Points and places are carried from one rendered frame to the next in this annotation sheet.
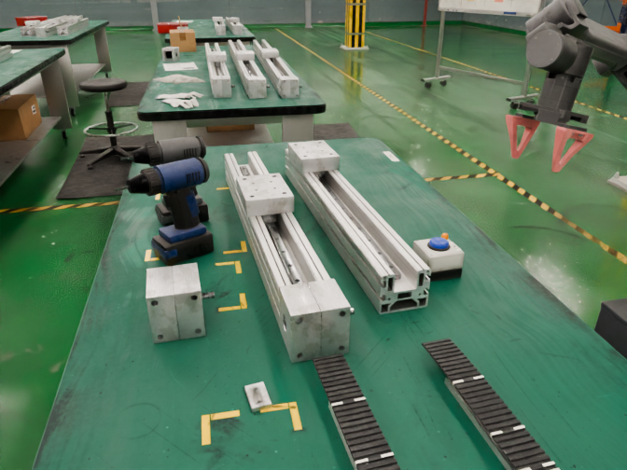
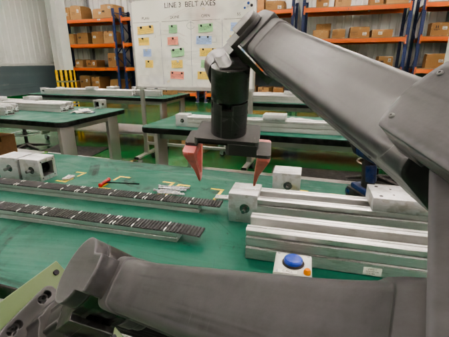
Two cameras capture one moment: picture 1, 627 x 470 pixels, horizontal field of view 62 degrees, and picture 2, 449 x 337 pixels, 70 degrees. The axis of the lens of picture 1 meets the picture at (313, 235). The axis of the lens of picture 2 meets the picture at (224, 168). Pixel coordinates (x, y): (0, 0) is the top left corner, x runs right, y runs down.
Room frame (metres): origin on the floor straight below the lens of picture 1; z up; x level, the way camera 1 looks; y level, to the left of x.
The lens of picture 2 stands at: (1.14, -0.86, 1.25)
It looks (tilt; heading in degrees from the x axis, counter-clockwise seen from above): 18 degrees down; 120
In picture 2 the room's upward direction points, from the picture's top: straight up
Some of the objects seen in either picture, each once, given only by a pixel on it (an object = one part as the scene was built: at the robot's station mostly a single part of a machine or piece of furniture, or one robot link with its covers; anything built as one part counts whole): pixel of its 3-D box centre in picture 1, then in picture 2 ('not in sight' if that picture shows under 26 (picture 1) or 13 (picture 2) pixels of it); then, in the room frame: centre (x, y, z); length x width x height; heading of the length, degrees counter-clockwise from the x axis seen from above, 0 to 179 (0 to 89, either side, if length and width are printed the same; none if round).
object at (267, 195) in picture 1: (264, 199); (398, 203); (1.16, 0.12, 0.87); 0.16 x 0.11 x 0.07; 15
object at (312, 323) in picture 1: (320, 318); (244, 203); (0.74, -0.01, 0.83); 0.12 x 0.09 x 0.10; 105
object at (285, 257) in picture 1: (265, 217); (395, 218); (1.16, 0.12, 0.82); 0.80 x 0.10 x 0.09; 15
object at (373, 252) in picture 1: (339, 209); (415, 255); (1.21, -0.06, 0.82); 0.80 x 0.10 x 0.09; 15
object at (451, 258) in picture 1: (433, 258); (292, 271); (0.98, -0.26, 0.81); 0.10 x 0.08 x 0.06; 105
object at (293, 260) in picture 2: (438, 244); (292, 261); (0.98, -0.26, 0.84); 0.04 x 0.04 x 0.02
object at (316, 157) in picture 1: (313, 159); not in sight; (1.45, 0.00, 0.87); 0.16 x 0.11 x 0.07; 15
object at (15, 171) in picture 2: not in sight; (14, 166); (-0.32, -0.15, 0.83); 0.11 x 0.10 x 0.10; 106
